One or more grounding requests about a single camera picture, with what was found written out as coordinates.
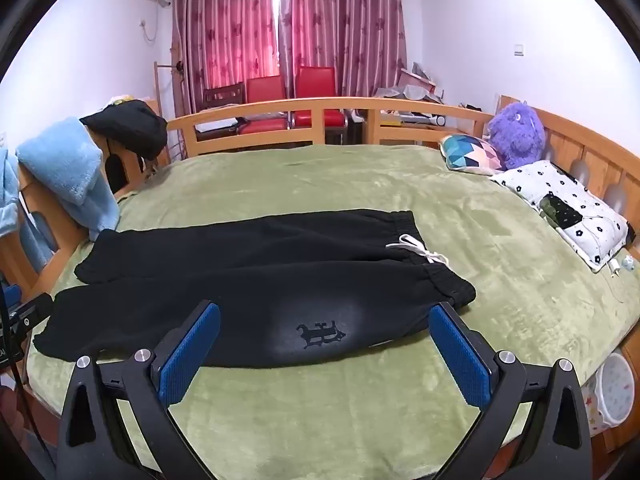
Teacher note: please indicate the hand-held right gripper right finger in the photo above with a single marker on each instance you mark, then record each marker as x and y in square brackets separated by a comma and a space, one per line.
[460, 355]

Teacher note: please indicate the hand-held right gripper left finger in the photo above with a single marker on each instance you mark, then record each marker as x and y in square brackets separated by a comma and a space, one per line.
[190, 355]

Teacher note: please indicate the black pants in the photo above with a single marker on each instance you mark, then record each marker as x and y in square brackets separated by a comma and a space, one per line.
[250, 280]

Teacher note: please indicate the light blue garment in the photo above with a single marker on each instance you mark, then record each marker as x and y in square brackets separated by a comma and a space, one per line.
[7, 185]

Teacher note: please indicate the light blue towel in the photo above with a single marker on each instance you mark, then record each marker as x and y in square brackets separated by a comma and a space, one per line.
[65, 160]

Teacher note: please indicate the white waste bin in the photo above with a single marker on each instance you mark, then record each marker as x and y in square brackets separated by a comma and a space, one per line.
[615, 390]

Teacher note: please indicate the dark green cloth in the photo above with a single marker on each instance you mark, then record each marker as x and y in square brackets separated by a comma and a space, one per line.
[557, 210]

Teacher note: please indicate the white floral pillow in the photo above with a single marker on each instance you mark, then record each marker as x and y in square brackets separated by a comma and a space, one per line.
[595, 230]

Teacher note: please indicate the white charger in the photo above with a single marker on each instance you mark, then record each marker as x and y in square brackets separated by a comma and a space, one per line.
[627, 261]

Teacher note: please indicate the geometric patterned pillow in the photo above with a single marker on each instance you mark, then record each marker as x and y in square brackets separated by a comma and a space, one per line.
[470, 152]

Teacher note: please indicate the green bed blanket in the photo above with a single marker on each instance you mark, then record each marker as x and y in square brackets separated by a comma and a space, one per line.
[350, 180]

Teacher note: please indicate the black garment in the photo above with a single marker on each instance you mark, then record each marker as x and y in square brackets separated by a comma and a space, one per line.
[130, 125]

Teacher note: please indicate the purple plush toy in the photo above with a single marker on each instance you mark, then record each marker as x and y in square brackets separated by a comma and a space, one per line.
[517, 132]

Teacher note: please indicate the dark wooden chair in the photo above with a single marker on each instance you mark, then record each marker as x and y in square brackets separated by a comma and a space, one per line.
[222, 94]

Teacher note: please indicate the wooden rack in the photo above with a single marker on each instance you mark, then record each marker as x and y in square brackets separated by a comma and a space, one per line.
[156, 80]

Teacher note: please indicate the desk clutter pile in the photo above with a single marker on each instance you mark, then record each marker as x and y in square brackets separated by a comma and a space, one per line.
[415, 87]

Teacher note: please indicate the red chair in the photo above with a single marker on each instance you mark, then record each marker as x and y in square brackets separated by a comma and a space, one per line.
[315, 80]
[265, 89]

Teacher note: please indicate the red patterned curtain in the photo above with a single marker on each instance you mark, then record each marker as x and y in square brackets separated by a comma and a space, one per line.
[225, 25]
[340, 20]

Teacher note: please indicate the wooden bed frame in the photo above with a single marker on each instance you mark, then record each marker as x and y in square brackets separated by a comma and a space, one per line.
[320, 106]

